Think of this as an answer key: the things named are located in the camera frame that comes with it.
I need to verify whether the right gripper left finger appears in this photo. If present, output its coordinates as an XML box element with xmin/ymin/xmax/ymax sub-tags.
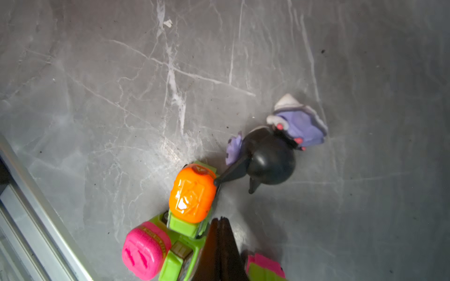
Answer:
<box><xmin>192</xmin><ymin>218</ymin><xmax>220</xmax><ymax>281</ymax></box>

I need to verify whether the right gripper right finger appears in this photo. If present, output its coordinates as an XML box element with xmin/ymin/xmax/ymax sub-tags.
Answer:
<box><xmin>220</xmin><ymin>217</ymin><xmax>249</xmax><ymax>281</ymax></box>

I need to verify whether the green pink toy car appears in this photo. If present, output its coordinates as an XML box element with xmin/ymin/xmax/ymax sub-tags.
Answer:
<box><xmin>245</xmin><ymin>254</ymin><xmax>287</xmax><ymax>281</ymax></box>

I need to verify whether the black purple toy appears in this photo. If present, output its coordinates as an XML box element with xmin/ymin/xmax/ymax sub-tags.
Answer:
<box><xmin>214</xmin><ymin>94</ymin><xmax>328</xmax><ymax>194</ymax></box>

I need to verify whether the pink green toy truck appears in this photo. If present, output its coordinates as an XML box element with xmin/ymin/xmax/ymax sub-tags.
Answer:
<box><xmin>122</xmin><ymin>210</ymin><xmax>209</xmax><ymax>281</ymax></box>

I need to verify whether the orange green toy car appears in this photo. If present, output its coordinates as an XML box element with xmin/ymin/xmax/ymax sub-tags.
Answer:
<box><xmin>167</xmin><ymin>161</ymin><xmax>218</xmax><ymax>239</ymax></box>

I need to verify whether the aluminium front rail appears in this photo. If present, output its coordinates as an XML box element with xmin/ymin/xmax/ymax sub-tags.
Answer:
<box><xmin>1</xmin><ymin>137</ymin><xmax>100</xmax><ymax>281</ymax></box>

